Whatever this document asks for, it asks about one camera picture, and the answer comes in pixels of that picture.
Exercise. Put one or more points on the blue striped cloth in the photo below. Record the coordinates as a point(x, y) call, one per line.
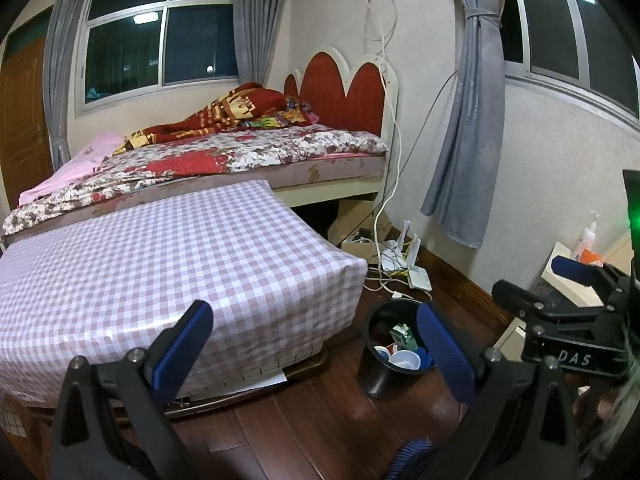
point(407, 457)

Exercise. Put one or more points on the pink checked tablecloth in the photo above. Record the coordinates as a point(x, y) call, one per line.
point(175, 260)

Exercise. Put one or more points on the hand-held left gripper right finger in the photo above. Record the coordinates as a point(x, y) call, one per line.
point(445, 355)

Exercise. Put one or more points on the white router with antennas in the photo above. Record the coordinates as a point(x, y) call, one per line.
point(395, 255)

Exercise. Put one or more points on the flat white modem box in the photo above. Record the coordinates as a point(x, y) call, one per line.
point(420, 278)

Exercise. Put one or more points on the pink bed sheet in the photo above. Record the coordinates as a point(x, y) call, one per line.
point(85, 155)

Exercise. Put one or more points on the green milk carton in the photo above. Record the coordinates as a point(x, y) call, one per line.
point(404, 338)

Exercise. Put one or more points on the orange packet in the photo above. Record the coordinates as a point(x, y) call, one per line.
point(592, 258)

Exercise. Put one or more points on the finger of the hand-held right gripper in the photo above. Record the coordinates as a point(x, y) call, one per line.
point(572, 268)
point(520, 300)

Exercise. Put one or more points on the blue white paper cup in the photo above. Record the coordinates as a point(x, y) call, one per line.
point(402, 360)

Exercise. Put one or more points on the black trash bin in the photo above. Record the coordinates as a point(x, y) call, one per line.
point(380, 380)

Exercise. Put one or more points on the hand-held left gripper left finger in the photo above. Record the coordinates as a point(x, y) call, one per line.
point(185, 345)

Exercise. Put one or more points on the floral quilt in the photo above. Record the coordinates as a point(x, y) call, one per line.
point(250, 152)

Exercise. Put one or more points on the white framed sliding window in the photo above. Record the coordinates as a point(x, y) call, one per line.
point(125, 45)

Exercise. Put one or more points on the red patterned blanket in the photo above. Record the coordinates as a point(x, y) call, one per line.
point(225, 110)

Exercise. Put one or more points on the black power adapter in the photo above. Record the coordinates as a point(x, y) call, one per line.
point(366, 232)

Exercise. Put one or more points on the tied grey curtain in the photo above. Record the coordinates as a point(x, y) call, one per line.
point(465, 135)

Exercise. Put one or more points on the white bed red headboard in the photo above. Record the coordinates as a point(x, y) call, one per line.
point(325, 80)

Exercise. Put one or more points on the brown wooden door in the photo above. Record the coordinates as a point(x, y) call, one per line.
point(20, 120)

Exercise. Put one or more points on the white storage box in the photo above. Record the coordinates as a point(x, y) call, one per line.
point(546, 260)

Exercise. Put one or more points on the colourful cartoon blanket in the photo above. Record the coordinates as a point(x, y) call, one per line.
point(295, 115)

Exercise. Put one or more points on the white pump lotion bottle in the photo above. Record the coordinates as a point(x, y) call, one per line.
point(587, 240)

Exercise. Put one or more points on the brown cardboard box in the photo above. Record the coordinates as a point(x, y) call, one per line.
point(350, 220)

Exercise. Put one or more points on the dark side window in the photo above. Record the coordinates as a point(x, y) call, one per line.
point(550, 20)

